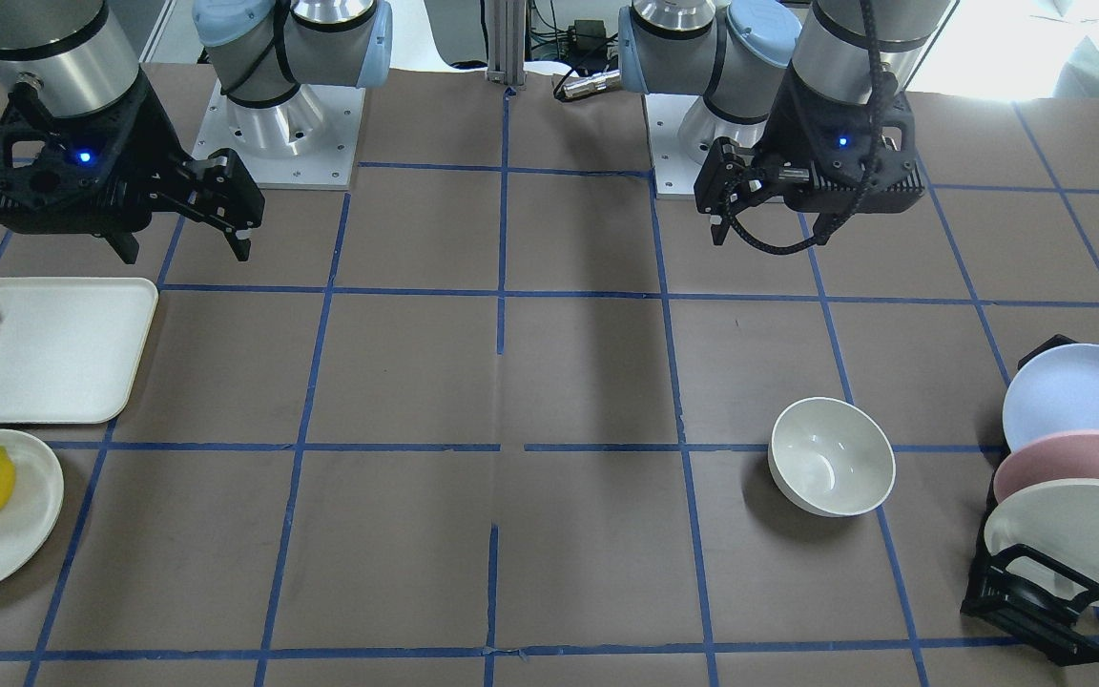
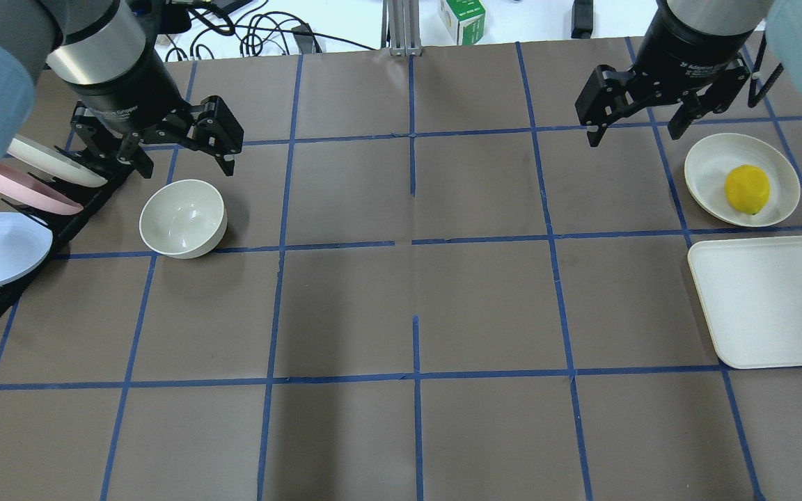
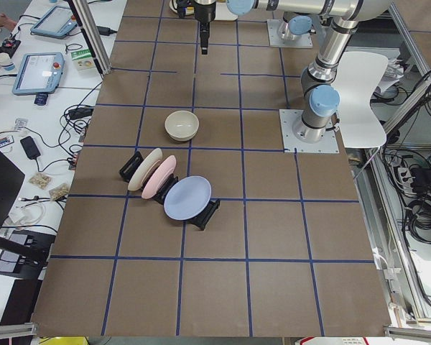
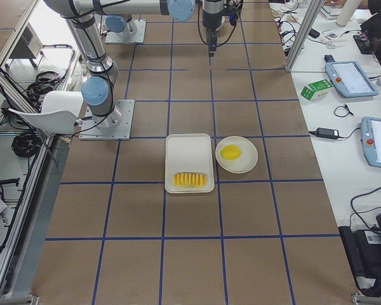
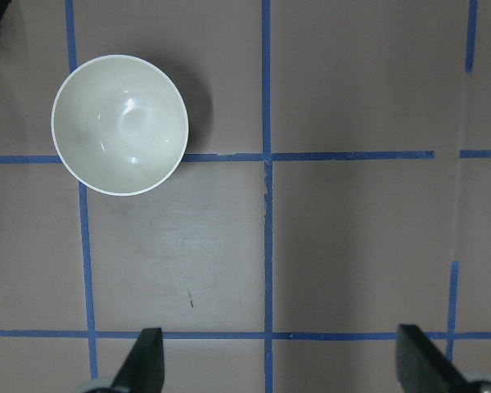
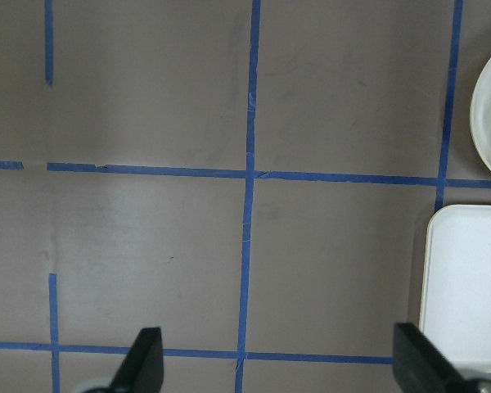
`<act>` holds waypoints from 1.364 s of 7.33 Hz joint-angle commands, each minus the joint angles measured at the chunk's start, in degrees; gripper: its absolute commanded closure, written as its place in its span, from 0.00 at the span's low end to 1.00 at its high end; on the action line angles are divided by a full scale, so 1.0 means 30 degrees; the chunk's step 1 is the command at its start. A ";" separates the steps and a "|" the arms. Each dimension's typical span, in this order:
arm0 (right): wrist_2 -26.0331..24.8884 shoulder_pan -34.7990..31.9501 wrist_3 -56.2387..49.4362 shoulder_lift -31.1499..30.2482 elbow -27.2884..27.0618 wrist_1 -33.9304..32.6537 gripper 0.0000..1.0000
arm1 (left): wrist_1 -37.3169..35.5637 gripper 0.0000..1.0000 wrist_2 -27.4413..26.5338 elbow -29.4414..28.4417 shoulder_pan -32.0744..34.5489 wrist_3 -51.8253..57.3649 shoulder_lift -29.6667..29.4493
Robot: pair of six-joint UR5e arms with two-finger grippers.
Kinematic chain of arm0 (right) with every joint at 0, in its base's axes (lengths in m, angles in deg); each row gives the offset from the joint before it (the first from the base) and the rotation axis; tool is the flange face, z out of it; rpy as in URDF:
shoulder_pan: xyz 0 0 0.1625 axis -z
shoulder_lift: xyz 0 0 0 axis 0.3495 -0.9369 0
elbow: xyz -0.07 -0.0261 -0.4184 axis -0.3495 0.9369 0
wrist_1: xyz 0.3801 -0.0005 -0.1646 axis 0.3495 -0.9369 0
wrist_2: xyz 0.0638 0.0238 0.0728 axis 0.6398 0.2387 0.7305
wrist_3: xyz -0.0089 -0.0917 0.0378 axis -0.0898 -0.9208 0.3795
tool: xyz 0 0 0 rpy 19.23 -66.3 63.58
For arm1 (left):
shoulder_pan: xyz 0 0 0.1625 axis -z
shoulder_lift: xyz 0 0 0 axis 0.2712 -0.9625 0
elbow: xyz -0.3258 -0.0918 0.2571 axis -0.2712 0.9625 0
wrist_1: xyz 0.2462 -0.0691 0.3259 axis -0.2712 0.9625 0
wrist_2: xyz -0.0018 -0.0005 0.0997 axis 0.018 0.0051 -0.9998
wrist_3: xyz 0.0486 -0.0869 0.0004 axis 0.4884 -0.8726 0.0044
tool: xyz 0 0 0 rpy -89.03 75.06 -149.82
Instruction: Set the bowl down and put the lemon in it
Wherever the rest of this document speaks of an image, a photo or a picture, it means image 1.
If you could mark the light blue plate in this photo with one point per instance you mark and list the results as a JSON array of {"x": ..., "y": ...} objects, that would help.
[{"x": 1055, "y": 392}]

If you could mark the metal cable connector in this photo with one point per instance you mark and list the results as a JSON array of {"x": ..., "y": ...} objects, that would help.
[{"x": 572, "y": 87}]

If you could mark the aluminium profile post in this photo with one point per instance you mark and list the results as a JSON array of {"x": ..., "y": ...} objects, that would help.
[{"x": 506, "y": 28}]

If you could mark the pink plate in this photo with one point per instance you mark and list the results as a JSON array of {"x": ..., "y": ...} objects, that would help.
[{"x": 1070, "y": 454}]

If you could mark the black dish rack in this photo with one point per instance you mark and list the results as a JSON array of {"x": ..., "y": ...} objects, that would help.
[{"x": 1010, "y": 601}]

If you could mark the white bowl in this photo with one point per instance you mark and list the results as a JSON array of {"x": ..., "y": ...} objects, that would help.
[{"x": 830, "y": 458}]

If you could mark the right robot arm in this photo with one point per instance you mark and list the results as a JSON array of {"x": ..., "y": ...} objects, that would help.
[{"x": 263, "y": 51}]

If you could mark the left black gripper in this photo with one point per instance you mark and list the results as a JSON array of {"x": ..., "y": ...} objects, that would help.
[{"x": 791, "y": 124}]

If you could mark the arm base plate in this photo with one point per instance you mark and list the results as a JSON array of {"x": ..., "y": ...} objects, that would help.
[
  {"x": 301, "y": 153},
  {"x": 680, "y": 129}
]

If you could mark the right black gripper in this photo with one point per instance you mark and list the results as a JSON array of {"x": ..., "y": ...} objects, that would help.
[{"x": 156, "y": 135}]

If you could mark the white plate in rack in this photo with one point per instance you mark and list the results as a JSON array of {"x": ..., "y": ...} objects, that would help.
[{"x": 1059, "y": 518}]

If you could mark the white round plate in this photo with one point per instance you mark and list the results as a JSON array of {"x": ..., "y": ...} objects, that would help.
[{"x": 28, "y": 518}]

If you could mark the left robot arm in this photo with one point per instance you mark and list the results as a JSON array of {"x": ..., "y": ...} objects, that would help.
[{"x": 735, "y": 56}]

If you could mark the white rectangular tray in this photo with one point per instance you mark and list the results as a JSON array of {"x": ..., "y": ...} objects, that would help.
[{"x": 70, "y": 347}]

